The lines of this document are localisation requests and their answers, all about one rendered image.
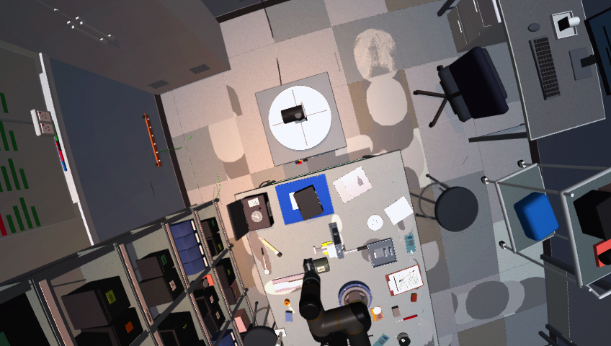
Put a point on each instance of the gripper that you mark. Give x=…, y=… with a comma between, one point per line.
x=310, y=268

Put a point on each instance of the olive cylindrical g-meter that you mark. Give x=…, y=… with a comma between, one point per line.
x=322, y=266

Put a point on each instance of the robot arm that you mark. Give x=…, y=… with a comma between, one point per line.
x=334, y=317

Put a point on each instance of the grey receiving tray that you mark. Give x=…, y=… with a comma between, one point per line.
x=382, y=252

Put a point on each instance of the pink board with cream block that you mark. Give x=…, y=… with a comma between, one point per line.
x=286, y=284

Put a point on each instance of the cream marker pen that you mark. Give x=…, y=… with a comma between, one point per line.
x=270, y=247

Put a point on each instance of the white rod tool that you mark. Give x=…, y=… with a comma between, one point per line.
x=265, y=261

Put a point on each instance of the small blue box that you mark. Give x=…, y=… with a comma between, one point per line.
x=289, y=316

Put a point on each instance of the blue mat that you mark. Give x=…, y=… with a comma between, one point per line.
x=284, y=210

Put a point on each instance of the black box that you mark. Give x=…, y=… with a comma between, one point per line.
x=594, y=212
x=308, y=203

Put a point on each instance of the dark instrument case with label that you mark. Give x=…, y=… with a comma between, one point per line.
x=255, y=215

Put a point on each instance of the white round disc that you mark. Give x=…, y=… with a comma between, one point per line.
x=374, y=222

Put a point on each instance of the orange and white small part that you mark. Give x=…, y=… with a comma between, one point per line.
x=377, y=313

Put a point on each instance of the black round stool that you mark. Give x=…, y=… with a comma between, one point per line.
x=260, y=336
x=456, y=208

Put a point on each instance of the large white printed paper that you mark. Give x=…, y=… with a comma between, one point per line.
x=352, y=185

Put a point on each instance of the red clipboard with paper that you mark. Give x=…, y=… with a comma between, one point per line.
x=405, y=280

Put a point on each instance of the small brown box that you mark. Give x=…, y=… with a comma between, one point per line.
x=395, y=312

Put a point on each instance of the teal flat part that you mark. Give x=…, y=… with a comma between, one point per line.
x=381, y=340

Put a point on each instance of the teal circuit board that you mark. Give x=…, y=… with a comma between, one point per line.
x=409, y=243

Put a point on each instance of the small white paper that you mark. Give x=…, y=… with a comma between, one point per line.
x=398, y=210

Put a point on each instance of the small red box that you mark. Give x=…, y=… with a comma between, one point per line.
x=414, y=297

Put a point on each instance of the red pen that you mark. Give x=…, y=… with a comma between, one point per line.
x=409, y=317

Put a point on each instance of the black round part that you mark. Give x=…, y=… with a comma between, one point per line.
x=403, y=339

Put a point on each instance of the grey turntable with white disc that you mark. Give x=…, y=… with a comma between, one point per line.
x=315, y=129

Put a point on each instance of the black cylinder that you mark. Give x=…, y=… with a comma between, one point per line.
x=292, y=114

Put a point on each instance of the metal shelf unit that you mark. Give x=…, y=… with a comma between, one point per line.
x=90, y=260

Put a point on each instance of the large grey blue cabinet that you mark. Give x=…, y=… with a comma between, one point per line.
x=110, y=157

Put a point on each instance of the blue rounded box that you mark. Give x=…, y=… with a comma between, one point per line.
x=535, y=216

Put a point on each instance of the dark office chair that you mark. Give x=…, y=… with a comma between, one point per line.
x=477, y=83

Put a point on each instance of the grey metal cart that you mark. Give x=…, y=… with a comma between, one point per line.
x=573, y=229

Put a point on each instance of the red marker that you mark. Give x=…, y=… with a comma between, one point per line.
x=60, y=150

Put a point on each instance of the dark filing cabinet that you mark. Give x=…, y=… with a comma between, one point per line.
x=472, y=24

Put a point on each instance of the grey desk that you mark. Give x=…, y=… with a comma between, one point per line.
x=563, y=114

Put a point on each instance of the grey cabinet with vents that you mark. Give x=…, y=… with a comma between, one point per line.
x=119, y=38

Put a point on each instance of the white power socket strip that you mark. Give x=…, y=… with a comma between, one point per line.
x=42, y=122

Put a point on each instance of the black keyboard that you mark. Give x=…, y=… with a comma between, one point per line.
x=544, y=68

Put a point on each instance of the grey computer mouse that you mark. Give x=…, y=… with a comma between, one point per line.
x=534, y=27

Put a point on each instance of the white coaster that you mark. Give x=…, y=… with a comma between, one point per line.
x=561, y=31

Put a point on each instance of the white mug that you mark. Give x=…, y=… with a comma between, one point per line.
x=570, y=21

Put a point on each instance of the dark computer monitor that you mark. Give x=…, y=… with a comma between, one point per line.
x=601, y=48

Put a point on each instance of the green bar wall chart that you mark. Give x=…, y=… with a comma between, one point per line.
x=21, y=205

